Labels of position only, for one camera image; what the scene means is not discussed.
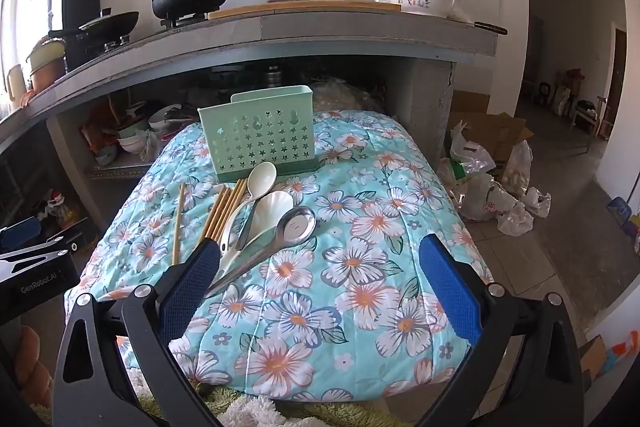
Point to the concrete kitchen counter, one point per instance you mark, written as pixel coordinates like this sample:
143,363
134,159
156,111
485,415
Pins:
350,34

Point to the cardboard box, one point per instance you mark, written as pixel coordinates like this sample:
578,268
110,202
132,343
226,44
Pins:
492,127

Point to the red snack packets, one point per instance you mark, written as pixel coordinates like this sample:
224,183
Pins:
97,129

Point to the cooking oil bottle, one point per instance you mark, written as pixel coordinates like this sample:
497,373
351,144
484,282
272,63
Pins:
62,212

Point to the clear bag of food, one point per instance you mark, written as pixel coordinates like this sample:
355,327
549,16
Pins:
345,94

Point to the wooden cutting board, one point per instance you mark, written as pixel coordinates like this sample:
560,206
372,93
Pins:
300,9

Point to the wooden chair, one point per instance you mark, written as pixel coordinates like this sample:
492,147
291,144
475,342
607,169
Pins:
587,112

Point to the cream cup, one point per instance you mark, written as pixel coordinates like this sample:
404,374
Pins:
16,84

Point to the metal shelf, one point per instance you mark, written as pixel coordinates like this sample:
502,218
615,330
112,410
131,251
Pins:
120,169

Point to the steel spoon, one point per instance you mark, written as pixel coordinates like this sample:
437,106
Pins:
300,224
247,227

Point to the gas stove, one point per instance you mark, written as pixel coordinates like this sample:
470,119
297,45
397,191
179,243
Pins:
117,42

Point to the plain white spoon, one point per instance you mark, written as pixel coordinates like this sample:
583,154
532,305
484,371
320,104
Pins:
262,179

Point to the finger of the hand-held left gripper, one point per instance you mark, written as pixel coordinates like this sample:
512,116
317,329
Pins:
20,228

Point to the white shell-patterned spoon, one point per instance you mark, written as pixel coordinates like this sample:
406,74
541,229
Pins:
274,212

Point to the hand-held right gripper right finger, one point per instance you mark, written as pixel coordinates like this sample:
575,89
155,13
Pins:
455,294

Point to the floral enamel basin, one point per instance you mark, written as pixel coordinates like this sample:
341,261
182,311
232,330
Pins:
420,2

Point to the pale green bowl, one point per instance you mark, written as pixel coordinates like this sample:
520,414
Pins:
131,139

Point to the person's left hand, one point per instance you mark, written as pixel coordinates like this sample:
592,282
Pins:
27,357

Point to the brown pot pale lid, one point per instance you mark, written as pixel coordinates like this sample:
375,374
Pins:
47,67

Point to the green perforated utensil holder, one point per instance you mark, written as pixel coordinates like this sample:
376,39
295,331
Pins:
260,137

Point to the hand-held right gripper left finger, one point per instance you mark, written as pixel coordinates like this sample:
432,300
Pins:
190,289

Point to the teal floral blanket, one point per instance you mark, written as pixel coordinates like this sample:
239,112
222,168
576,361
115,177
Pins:
350,307

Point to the black frying pan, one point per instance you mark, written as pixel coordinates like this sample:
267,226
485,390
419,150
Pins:
115,24

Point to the white ceramic bowl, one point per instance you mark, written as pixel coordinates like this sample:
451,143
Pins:
170,119

